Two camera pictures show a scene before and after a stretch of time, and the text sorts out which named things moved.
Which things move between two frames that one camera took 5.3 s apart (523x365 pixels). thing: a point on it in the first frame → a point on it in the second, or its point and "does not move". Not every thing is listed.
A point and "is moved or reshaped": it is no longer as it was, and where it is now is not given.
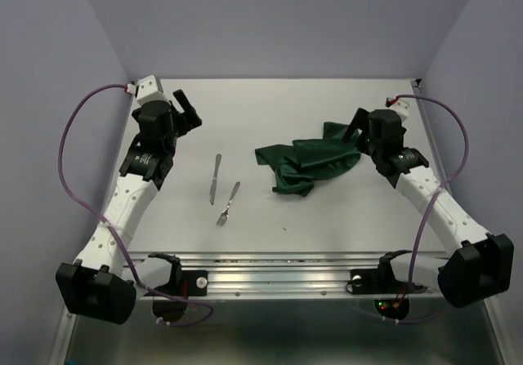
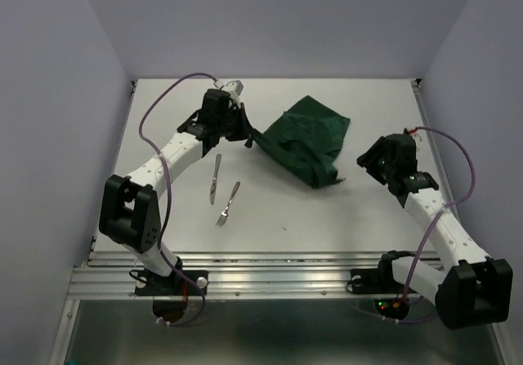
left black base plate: x=185 y=282 does not move
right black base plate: x=373 y=282 does not move
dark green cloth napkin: x=298 y=164 is moved or reshaped
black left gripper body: x=182 y=123 → x=231 y=126
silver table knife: x=213 y=185 does not move
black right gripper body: x=372 y=144 → x=377 y=166
